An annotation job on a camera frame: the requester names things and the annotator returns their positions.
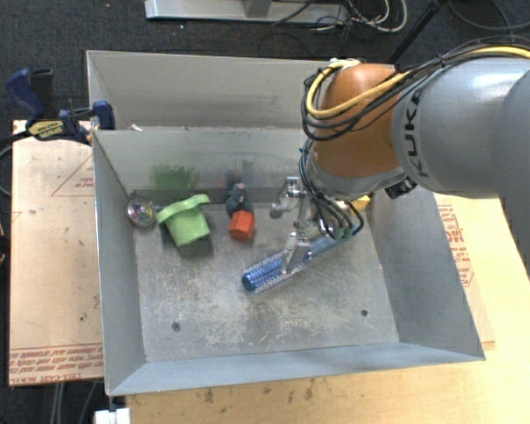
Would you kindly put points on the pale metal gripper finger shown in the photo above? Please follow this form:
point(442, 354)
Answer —
point(301, 256)
point(287, 254)

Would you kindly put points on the blue glitter tube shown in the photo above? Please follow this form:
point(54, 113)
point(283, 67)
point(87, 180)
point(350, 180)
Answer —
point(262, 274)

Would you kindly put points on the orange-red block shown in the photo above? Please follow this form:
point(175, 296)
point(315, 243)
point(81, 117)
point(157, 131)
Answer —
point(241, 227)

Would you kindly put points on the grey metal bin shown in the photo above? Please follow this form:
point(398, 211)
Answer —
point(247, 320)

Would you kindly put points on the green plastic cup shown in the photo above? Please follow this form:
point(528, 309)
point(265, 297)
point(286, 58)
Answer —
point(187, 228)

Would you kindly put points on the clear round glass thing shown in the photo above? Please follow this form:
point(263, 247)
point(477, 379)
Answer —
point(141, 213)

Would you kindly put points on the brown cardboard board red print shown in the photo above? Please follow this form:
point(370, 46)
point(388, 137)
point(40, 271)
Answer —
point(53, 259)

